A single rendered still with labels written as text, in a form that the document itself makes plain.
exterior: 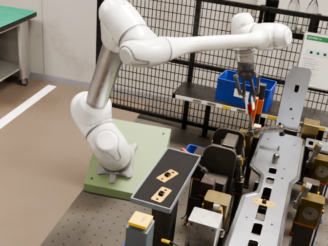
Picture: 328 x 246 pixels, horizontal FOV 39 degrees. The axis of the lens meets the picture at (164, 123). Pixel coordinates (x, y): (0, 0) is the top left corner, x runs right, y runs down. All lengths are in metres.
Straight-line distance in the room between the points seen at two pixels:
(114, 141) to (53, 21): 3.29
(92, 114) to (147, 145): 0.36
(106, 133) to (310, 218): 0.93
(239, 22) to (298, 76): 0.52
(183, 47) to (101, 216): 0.88
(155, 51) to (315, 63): 1.22
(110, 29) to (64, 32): 3.45
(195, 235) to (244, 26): 0.94
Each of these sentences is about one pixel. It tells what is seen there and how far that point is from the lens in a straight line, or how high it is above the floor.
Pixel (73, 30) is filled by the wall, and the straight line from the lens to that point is 5.12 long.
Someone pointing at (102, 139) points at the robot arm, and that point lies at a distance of 2.06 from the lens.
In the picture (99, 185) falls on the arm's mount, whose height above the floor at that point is 0.75.
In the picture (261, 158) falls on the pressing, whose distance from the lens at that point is 2.17.
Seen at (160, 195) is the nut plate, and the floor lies 1.16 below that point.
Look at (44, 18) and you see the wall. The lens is 5.25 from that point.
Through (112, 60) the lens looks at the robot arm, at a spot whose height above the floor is 1.44.
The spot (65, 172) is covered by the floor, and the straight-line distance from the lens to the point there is 3.76.
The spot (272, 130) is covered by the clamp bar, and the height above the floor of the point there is 1.10.
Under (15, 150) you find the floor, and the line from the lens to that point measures 4.08.
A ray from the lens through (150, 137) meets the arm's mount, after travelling 2.32.
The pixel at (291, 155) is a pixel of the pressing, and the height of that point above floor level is 1.00.
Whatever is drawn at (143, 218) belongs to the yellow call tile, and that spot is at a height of 1.16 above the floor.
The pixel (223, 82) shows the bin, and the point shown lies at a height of 1.14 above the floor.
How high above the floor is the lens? 2.05
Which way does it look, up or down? 27 degrees down
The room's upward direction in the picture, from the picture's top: 6 degrees clockwise
